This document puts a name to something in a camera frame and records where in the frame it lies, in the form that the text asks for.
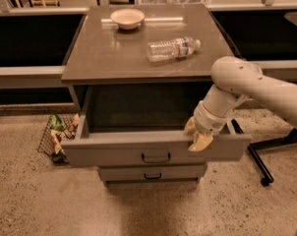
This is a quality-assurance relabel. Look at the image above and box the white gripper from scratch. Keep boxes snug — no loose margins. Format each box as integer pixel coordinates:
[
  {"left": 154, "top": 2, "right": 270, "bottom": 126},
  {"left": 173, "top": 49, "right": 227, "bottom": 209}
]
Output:
[{"left": 184, "top": 101, "right": 227, "bottom": 152}]

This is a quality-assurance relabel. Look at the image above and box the grey top drawer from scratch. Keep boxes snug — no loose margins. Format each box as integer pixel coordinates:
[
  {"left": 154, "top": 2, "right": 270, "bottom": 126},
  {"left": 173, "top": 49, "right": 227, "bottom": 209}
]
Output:
[{"left": 62, "top": 83, "right": 251, "bottom": 167}]

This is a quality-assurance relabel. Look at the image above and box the grey drawer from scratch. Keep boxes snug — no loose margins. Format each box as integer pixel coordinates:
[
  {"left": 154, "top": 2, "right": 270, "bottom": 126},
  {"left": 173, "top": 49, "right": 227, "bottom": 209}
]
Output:
[
  {"left": 62, "top": 83, "right": 251, "bottom": 167},
  {"left": 98, "top": 164, "right": 206, "bottom": 182}
]

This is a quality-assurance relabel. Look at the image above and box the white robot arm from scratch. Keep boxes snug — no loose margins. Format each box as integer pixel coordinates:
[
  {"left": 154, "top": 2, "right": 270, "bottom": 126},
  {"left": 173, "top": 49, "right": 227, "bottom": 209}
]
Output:
[{"left": 187, "top": 57, "right": 297, "bottom": 236}]

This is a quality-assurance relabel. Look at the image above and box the grey bottom drawer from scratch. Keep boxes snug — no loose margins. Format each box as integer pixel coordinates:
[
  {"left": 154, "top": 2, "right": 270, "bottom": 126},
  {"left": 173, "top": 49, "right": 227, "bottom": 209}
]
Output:
[{"left": 98, "top": 164, "right": 206, "bottom": 182}]

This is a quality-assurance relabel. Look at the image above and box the grey drawer cabinet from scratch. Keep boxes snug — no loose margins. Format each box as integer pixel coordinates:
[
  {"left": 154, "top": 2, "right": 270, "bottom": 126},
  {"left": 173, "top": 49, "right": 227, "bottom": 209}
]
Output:
[{"left": 60, "top": 3, "right": 247, "bottom": 187}]

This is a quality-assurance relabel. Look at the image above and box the clear plastic water bottle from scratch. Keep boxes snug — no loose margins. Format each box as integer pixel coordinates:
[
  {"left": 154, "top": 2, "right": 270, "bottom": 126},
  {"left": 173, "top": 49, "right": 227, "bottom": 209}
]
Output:
[{"left": 147, "top": 36, "right": 201, "bottom": 62}]

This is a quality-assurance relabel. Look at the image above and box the black wheeled stand base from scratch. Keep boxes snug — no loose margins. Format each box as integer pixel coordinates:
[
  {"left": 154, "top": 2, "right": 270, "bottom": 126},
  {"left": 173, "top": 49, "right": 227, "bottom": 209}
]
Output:
[{"left": 229, "top": 118, "right": 297, "bottom": 187}]

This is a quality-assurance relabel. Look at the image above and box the white ceramic bowl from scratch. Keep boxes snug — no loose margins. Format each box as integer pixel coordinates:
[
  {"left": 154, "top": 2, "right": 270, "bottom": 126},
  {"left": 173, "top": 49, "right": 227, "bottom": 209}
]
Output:
[{"left": 110, "top": 9, "right": 145, "bottom": 30}]

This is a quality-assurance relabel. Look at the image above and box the brown snack bag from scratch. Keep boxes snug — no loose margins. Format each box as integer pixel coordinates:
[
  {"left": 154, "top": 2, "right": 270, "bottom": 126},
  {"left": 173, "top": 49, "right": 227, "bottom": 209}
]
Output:
[{"left": 48, "top": 114, "right": 80, "bottom": 154}]

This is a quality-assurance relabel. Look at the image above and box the green snack bag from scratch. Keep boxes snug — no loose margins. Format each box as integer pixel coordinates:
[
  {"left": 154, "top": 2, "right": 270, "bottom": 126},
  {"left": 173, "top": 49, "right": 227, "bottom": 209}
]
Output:
[{"left": 48, "top": 114, "right": 65, "bottom": 132}]

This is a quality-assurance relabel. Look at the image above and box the black wire basket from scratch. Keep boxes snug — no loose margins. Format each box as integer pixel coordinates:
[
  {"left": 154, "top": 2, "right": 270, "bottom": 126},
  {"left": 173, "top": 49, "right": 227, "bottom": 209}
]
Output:
[{"left": 37, "top": 114, "right": 76, "bottom": 165}]

